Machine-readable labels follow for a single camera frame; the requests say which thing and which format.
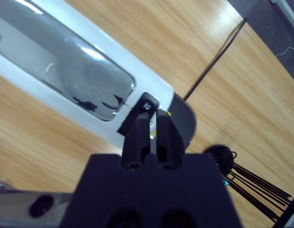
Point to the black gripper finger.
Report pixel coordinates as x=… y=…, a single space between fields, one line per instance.
x=169 y=140
x=136 y=140

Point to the white capsule coffee machine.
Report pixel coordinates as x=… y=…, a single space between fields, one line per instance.
x=146 y=78

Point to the grey coffee machine lever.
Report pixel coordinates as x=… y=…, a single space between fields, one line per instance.
x=66 y=59

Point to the black capsule holder with rods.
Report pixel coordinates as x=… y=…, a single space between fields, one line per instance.
x=246 y=175

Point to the yellow warning sticker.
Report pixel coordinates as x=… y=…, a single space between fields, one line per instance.
x=153 y=134

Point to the grey metal frame leg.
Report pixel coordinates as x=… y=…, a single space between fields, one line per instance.
x=285 y=10

